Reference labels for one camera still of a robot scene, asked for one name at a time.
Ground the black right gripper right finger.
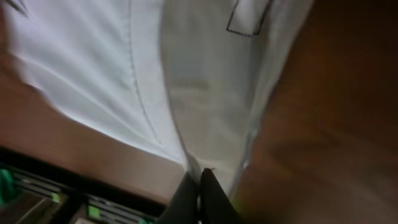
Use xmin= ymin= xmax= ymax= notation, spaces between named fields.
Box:
xmin=200 ymin=168 xmax=243 ymax=224

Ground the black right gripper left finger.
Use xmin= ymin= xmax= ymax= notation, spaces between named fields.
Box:
xmin=155 ymin=173 xmax=198 ymax=224

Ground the white printed t-shirt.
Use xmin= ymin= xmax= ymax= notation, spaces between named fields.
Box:
xmin=4 ymin=0 xmax=313 ymax=194

